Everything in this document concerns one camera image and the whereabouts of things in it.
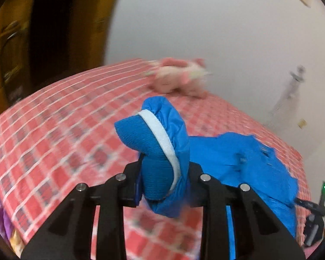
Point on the grey crutch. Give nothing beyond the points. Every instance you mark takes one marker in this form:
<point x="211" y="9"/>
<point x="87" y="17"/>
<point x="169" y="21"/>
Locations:
<point x="291" y="92"/>

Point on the pink plush toy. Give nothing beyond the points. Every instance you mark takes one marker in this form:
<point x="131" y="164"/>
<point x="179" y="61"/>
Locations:
<point x="176" y="80"/>

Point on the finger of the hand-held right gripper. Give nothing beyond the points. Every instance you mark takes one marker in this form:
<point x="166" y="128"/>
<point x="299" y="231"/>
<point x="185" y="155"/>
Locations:
<point x="306" y="203"/>

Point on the yellow wall socket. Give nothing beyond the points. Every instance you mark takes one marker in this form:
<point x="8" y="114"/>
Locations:
<point x="302" y="123"/>

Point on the red checked bed sheet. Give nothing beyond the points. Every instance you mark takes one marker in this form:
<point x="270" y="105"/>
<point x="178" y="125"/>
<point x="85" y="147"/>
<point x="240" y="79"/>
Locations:
<point x="57" y="130"/>

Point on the blue padded jacket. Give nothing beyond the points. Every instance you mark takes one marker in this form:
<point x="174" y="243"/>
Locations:
<point x="162" y="130"/>

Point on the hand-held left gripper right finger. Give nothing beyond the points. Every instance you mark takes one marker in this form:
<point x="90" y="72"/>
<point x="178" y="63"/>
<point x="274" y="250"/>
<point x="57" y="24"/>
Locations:
<point x="196" y="185"/>

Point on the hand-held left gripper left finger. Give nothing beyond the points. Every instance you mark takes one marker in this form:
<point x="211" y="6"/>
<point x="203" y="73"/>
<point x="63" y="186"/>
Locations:
<point x="130" y="185"/>

